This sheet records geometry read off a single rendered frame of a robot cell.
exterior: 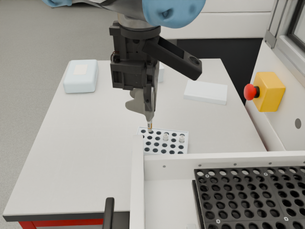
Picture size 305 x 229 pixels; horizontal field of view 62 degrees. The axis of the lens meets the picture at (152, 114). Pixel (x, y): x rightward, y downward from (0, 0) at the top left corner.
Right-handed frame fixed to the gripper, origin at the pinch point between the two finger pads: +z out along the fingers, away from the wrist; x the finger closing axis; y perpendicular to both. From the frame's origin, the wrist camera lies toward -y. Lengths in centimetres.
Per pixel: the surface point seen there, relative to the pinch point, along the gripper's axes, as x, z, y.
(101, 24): -268, 87, 109
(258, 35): -61, 5, -33
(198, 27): -56, 2, -9
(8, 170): -38, 87, 93
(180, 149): 2.8, 7.2, -7.0
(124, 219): 26.7, -4.4, -0.5
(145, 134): -0.9, 7.2, 2.0
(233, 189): 19.1, -3.3, -15.2
